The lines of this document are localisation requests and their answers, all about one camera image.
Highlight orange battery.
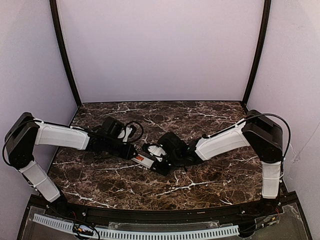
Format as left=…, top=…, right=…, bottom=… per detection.
left=136, top=156, right=144, bottom=161

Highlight white remote control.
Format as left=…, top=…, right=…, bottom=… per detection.
left=131, top=154, right=154, bottom=169

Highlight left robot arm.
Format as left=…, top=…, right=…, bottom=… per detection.
left=2, top=112, right=138, bottom=203

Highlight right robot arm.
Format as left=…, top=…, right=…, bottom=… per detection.
left=143, top=110, right=289, bottom=200

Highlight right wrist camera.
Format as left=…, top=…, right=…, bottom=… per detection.
left=142, top=143, right=167, bottom=158

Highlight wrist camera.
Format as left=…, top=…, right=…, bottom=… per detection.
left=117, top=120, right=144, bottom=144
left=142, top=143, right=167, bottom=158

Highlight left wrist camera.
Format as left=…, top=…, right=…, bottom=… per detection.
left=117, top=120, right=144, bottom=144

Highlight black front rail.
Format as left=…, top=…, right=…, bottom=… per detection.
left=46, top=201, right=277, bottom=225

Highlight white slotted cable duct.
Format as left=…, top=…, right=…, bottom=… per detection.
left=32, top=213, right=240, bottom=240

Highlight left black frame post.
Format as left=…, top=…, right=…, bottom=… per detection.
left=49, top=0, right=82, bottom=108

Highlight black frame post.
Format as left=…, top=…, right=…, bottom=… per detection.
left=241, top=0, right=272, bottom=106
left=49, top=0, right=82, bottom=108

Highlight right black frame post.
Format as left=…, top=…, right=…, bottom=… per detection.
left=241, top=0, right=272, bottom=106

